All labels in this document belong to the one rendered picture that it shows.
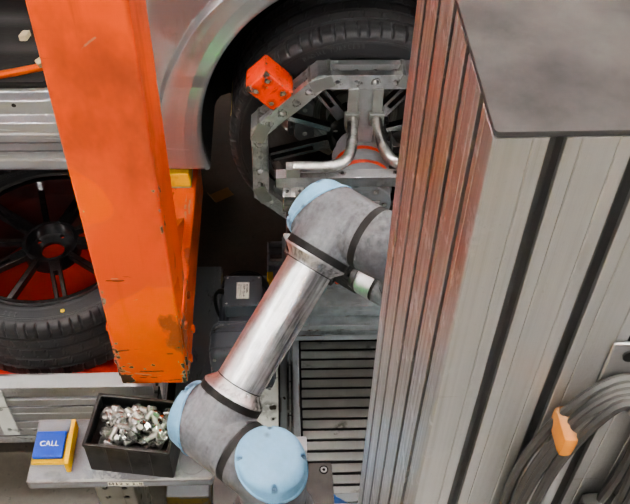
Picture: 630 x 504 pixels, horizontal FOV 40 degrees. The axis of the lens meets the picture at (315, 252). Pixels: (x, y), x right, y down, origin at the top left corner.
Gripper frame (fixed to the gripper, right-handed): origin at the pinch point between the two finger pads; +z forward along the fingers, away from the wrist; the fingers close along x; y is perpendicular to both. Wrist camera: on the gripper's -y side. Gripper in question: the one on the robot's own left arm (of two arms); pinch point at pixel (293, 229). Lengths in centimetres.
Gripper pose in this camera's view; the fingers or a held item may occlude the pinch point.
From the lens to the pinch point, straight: 205.5
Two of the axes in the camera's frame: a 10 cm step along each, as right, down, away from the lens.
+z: -7.8, -4.7, 4.1
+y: 0.2, 6.4, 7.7
